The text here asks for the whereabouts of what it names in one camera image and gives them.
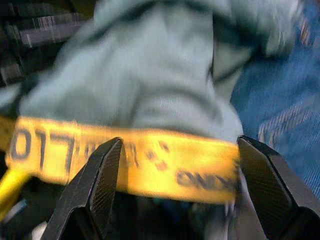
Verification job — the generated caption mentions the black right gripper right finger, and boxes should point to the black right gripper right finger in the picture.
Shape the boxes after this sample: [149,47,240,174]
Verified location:
[235,134,320,240]

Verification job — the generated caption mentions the yellow strap with black print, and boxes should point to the yellow strap with black print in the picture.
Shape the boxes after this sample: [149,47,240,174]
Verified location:
[0,116,243,221]

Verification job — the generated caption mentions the blue denim jeans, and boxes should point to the blue denim jeans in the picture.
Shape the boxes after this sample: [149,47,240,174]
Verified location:
[229,0,320,198]

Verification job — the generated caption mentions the mint green garment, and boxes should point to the mint green garment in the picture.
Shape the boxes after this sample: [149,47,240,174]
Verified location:
[0,0,308,141]

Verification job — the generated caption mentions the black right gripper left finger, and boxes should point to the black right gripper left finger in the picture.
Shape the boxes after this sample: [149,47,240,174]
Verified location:
[41,136,124,240]

